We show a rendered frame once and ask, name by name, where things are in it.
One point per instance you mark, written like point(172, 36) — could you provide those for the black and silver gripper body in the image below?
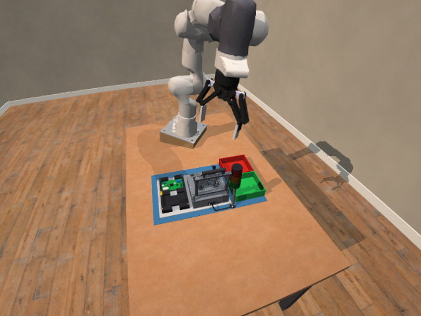
point(228, 84)

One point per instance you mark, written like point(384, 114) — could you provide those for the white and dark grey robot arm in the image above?
point(232, 25)

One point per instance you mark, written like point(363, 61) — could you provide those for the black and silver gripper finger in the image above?
point(203, 106)
point(240, 112)

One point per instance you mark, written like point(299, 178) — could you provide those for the green circuit board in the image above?
point(172, 184)

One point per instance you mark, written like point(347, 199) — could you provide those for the red open-top bin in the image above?
point(227, 162)

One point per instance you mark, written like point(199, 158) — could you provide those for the green bin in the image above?
point(251, 187)

